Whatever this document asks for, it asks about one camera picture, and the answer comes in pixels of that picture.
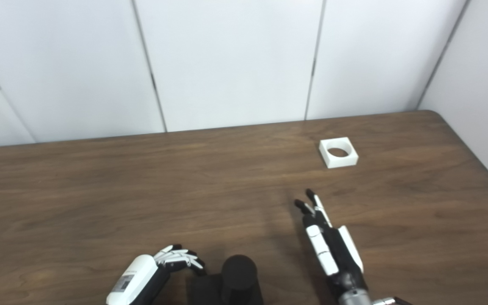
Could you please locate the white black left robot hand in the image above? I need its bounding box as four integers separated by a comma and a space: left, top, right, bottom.
106, 244, 205, 305

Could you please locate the white square piece with hole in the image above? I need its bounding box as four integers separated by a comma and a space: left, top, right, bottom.
319, 137, 359, 169

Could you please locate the black peg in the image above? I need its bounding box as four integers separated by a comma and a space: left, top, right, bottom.
190, 255, 264, 305

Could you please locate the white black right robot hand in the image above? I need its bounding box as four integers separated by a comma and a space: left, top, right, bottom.
294, 189, 370, 295

